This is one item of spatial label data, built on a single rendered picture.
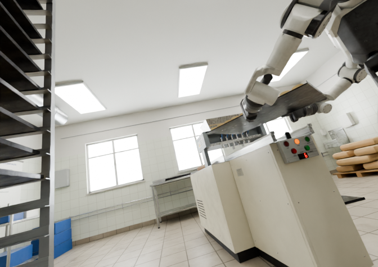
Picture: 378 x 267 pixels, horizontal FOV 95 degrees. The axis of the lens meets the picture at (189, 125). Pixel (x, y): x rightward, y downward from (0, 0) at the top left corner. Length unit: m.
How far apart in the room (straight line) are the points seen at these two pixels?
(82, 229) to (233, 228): 4.12
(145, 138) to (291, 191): 4.29
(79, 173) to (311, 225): 4.98
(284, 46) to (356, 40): 0.37
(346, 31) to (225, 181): 1.35
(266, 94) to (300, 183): 0.70
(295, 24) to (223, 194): 1.43
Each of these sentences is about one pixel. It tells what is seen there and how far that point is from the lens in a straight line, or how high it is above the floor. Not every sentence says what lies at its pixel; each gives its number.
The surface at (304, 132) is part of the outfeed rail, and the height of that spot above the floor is 0.87.
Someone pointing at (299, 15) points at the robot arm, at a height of 1.13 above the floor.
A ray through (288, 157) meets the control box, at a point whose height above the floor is 0.73.
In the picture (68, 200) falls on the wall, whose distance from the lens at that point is 5.45.
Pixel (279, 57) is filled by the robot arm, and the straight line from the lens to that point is 0.70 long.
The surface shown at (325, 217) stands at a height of 0.37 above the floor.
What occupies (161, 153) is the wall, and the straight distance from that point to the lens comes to 4.91.
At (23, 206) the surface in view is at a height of 0.78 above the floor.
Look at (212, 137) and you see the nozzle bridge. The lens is 1.90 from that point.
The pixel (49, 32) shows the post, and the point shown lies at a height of 1.56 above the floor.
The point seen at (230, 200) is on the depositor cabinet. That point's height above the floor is 0.49.
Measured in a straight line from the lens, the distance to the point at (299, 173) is 1.28.
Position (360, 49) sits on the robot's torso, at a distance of 1.01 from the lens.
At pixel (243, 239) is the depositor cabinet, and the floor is 0.17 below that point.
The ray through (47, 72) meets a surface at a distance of 0.99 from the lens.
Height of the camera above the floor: 0.73
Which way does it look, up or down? 18 degrees up
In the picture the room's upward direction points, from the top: 14 degrees counter-clockwise
